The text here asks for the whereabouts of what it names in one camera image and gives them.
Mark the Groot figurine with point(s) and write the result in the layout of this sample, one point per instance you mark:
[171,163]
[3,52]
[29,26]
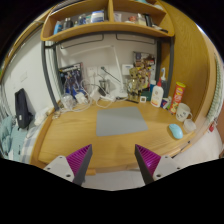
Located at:
[133,85]

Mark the blue robot model box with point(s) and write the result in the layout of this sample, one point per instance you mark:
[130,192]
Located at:
[71,77]

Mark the white power adapter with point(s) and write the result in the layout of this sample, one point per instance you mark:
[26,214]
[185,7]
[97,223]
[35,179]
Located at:
[81,99]

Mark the clear plastic cup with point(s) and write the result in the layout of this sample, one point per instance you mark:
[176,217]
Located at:
[189,125]

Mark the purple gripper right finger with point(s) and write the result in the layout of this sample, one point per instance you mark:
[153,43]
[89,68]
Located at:
[147,162]

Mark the teal cloth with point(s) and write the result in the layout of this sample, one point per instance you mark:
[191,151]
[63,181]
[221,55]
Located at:
[6,127]

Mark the wooden wall shelf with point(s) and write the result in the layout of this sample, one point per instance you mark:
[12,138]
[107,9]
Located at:
[116,13]

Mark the grey mouse pad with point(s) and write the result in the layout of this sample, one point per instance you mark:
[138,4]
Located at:
[118,121]

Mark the white mug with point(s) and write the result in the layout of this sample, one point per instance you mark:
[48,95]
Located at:
[183,112]

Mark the light blue computer mouse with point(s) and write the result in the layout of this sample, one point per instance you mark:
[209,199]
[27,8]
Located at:
[176,131]

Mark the glass cup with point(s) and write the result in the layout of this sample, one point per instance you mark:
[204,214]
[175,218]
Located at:
[105,85]

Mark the red Pringles can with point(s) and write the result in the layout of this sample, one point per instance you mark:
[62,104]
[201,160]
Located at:
[177,97]

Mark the white desk lamp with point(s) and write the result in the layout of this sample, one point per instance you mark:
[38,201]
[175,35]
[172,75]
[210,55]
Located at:
[101,63]

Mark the colourful figure box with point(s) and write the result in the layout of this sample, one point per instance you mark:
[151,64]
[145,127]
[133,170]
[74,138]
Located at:
[145,63]

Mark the white bottle red cap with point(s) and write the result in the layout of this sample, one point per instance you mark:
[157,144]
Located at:
[157,94]

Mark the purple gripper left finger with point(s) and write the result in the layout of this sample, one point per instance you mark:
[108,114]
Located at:
[79,162]

